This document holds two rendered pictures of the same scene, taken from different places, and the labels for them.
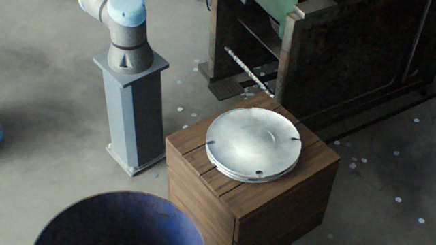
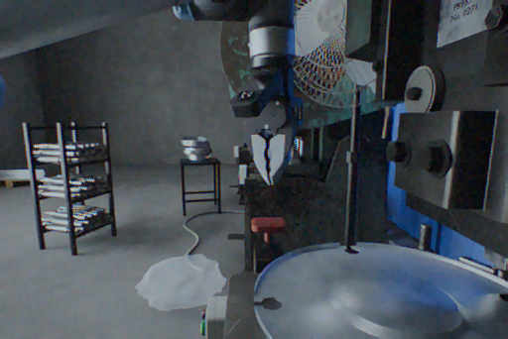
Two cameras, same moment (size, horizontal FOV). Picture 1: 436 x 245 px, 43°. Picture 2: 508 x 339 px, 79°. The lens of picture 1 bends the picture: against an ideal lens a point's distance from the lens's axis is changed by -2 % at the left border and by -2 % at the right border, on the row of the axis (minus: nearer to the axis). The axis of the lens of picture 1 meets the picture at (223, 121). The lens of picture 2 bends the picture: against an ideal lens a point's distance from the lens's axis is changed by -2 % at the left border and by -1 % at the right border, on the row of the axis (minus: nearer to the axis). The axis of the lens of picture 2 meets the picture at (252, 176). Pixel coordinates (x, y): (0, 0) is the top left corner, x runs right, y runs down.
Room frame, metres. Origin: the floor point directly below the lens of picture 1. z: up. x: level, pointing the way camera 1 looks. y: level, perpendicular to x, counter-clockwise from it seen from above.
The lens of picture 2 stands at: (1.50, -0.23, 0.97)
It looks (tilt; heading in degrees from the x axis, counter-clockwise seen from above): 10 degrees down; 31
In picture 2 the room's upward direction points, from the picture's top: straight up
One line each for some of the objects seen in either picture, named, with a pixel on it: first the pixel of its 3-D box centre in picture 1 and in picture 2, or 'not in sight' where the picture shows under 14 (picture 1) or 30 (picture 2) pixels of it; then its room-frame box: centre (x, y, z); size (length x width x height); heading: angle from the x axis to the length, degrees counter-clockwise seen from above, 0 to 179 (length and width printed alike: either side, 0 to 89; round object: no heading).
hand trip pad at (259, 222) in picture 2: not in sight; (268, 238); (2.05, 0.06, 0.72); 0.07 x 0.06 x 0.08; 123
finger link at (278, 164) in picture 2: not in sight; (283, 158); (2.00, 0.00, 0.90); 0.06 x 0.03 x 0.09; 2
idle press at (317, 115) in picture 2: not in sight; (343, 135); (3.55, 0.31, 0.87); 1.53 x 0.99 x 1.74; 121
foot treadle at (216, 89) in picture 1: (274, 75); not in sight; (1.82, -0.20, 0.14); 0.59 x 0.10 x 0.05; 123
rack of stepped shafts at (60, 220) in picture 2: not in sight; (72, 184); (2.80, 2.18, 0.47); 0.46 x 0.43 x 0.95; 103
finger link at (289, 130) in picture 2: not in sight; (281, 132); (1.98, 0.00, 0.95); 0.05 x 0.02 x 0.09; 92
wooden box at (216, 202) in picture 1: (248, 183); not in sight; (1.21, -0.10, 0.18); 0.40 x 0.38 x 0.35; 129
